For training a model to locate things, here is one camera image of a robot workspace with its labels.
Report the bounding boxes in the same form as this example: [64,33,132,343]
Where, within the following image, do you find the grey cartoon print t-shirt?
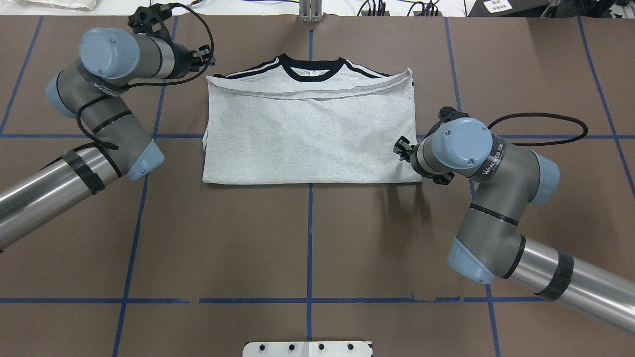
[201,54,421,185]

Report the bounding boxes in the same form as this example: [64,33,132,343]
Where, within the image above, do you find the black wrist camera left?
[127,3,176,39]

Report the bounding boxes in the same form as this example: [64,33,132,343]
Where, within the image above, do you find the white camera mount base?
[242,341,374,357]

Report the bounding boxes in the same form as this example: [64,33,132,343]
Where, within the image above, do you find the clear plastic bag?
[17,0,100,12]

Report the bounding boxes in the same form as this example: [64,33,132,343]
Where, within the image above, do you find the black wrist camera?
[437,106,470,125]
[127,3,176,39]

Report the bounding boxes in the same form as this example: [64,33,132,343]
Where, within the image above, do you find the aluminium frame post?
[298,0,323,23]

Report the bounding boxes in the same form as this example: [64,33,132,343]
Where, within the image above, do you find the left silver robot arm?
[1,27,215,250]

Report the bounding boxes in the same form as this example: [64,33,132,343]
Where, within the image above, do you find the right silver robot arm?
[394,116,635,334]

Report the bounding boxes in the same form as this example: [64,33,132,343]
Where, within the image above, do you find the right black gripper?
[393,136,454,185]

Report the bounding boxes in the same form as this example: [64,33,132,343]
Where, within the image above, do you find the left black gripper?
[173,44,215,79]

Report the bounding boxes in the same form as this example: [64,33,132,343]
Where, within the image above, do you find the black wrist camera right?
[437,106,470,125]

